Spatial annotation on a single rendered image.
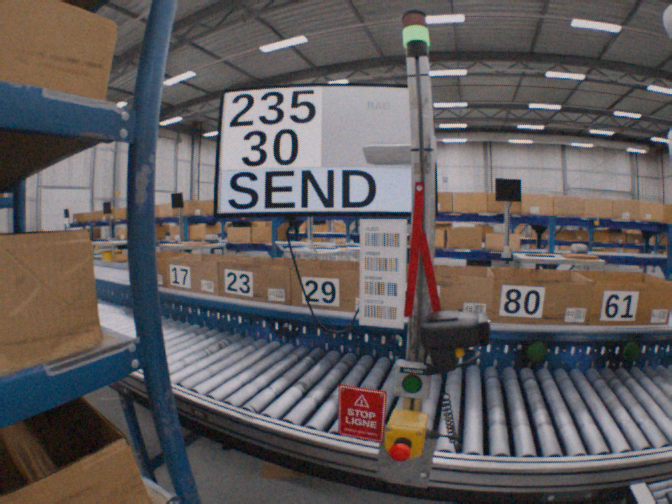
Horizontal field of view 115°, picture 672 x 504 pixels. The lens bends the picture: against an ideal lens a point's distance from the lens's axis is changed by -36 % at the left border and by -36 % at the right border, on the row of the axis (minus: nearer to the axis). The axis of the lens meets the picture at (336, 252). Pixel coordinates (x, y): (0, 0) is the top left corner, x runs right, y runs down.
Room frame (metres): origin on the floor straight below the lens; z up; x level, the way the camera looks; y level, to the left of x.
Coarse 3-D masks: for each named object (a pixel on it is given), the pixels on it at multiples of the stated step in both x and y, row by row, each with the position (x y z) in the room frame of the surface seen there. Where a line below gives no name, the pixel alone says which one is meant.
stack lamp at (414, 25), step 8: (408, 16) 0.57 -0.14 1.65; (416, 16) 0.56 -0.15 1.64; (424, 16) 0.57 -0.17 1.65; (408, 24) 0.57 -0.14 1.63; (416, 24) 0.56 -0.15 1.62; (424, 24) 0.57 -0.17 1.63; (408, 32) 0.57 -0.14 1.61; (416, 32) 0.56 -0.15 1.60; (424, 32) 0.56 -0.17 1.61; (408, 40) 0.57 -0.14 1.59; (424, 40) 0.57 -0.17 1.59
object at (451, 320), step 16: (432, 320) 0.51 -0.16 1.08; (448, 320) 0.50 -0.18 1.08; (464, 320) 0.49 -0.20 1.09; (480, 320) 0.48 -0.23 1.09; (432, 336) 0.50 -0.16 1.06; (448, 336) 0.49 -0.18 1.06; (464, 336) 0.48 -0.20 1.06; (480, 336) 0.47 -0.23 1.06; (432, 352) 0.51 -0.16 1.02; (448, 352) 0.50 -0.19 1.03; (432, 368) 0.51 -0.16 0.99; (448, 368) 0.50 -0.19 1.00
